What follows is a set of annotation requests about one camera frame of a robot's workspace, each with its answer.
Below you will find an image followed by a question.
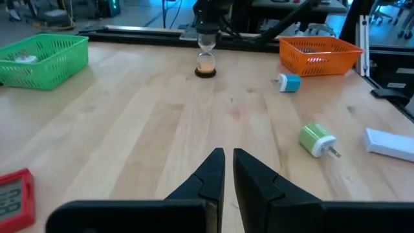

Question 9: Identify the blue white USB charger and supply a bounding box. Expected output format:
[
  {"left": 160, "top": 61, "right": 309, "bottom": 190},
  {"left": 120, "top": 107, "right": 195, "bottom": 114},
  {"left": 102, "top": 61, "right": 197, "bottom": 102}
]
[{"left": 273, "top": 73, "right": 302, "bottom": 93}]

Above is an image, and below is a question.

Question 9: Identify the computer with green lights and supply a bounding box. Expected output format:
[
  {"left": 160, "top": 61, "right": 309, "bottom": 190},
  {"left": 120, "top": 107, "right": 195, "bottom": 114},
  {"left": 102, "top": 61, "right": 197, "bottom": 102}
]
[{"left": 96, "top": 0, "right": 122, "bottom": 17}]

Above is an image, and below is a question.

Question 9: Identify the green white USB charger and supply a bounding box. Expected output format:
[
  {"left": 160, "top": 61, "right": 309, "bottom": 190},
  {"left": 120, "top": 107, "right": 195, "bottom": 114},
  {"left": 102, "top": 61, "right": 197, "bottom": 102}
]
[{"left": 298, "top": 123, "right": 342, "bottom": 159}]

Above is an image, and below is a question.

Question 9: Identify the silver aluminium extrusion bar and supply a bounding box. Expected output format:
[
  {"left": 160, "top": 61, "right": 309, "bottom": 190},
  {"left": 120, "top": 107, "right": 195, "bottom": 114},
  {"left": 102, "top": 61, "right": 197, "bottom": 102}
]
[{"left": 355, "top": 14, "right": 371, "bottom": 78}]

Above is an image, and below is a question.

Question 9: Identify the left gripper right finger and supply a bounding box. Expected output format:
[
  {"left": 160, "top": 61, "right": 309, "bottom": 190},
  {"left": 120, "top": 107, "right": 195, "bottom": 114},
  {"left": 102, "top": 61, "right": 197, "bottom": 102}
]
[{"left": 232, "top": 148, "right": 414, "bottom": 233}]

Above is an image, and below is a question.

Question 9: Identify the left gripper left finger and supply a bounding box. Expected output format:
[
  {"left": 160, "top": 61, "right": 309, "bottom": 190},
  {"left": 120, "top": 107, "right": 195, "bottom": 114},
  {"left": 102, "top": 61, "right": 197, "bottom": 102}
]
[{"left": 45, "top": 148, "right": 226, "bottom": 233}]

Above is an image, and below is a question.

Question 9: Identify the orange plastic basket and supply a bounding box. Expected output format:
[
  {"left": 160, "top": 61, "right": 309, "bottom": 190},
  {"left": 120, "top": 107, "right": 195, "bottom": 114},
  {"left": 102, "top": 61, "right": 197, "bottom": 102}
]
[{"left": 278, "top": 35, "right": 364, "bottom": 78}]

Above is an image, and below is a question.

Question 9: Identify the yellow hanging cable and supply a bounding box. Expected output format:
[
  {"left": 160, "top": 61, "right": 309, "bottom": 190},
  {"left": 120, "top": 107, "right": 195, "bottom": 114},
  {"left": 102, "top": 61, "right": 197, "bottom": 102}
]
[{"left": 32, "top": 0, "right": 77, "bottom": 32}]

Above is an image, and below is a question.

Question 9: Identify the white rectangular box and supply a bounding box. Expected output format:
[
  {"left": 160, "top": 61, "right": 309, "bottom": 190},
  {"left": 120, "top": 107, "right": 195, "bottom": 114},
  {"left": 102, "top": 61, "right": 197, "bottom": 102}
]
[{"left": 363, "top": 128, "right": 414, "bottom": 163}]

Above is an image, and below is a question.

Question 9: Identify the red digital clock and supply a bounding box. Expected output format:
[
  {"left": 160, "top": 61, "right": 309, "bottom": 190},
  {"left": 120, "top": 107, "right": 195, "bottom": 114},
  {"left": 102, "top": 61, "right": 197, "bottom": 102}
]
[{"left": 0, "top": 168, "right": 36, "bottom": 233}]

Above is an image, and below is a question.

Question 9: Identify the orange sand hourglass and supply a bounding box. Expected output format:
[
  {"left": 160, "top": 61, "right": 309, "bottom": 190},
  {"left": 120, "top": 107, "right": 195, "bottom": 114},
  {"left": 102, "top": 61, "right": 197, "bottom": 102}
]
[{"left": 194, "top": 23, "right": 221, "bottom": 79}]

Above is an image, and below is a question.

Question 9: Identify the grey office chair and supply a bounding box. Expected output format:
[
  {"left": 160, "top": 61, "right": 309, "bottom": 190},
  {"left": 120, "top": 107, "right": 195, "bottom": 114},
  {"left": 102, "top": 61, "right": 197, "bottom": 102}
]
[{"left": 296, "top": 21, "right": 337, "bottom": 37}]

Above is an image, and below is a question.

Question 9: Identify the black table bracket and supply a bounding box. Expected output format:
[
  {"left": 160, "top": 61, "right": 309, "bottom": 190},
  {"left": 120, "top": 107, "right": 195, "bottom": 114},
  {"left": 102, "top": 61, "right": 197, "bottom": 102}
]
[{"left": 371, "top": 87, "right": 411, "bottom": 102}]

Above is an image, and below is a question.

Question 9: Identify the green plastic basket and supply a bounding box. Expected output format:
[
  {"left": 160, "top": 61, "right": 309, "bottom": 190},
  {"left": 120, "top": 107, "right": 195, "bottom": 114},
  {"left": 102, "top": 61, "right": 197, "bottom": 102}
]
[{"left": 0, "top": 33, "right": 89, "bottom": 91}]

